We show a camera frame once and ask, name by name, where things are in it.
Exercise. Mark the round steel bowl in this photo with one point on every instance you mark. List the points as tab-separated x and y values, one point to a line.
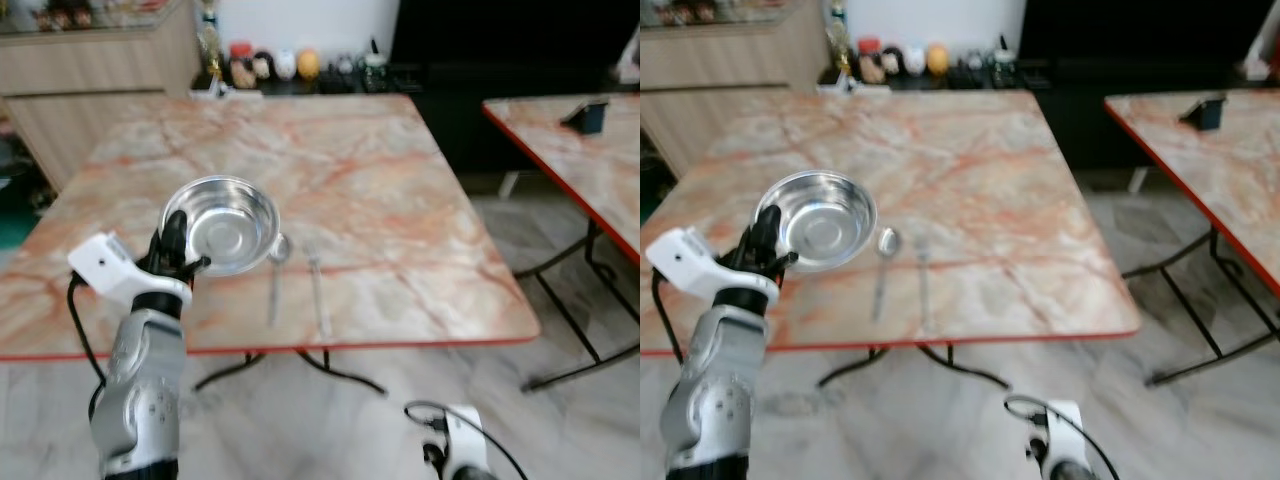
825	220
230	225

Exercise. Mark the steel spoon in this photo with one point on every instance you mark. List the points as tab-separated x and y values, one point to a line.
278	250
887	243

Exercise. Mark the steel fork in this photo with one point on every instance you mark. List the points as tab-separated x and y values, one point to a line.
316	290
923	285

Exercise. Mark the light wooden cabinet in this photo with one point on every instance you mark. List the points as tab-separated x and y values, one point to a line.
90	70
720	70

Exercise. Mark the marble table with red edge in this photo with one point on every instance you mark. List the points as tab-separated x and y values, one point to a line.
1220	170
590	170
380	200
1000	200

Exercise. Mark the gold trophy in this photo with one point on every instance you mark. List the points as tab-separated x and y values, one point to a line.
840	45
210	50

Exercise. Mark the white round figurine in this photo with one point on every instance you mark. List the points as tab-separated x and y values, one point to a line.
286	65
914	60

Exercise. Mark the small black box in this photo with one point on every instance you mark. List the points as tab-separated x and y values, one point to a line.
590	118
1210	112

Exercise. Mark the orange round figurine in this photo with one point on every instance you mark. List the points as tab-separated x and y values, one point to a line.
937	59
308	64

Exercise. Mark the dark jar with lid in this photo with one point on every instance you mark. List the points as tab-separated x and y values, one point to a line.
1004	62
375	68

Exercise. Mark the black low cabinet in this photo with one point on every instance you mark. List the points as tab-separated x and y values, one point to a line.
500	50
1120	45

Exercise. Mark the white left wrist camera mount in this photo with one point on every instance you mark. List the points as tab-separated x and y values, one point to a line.
690	260
110	265

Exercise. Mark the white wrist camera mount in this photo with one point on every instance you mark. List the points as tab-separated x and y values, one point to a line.
110	265
690	260
1064	430
466	435

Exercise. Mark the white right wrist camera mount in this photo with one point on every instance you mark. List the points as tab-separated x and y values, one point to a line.
466	435
1064	430

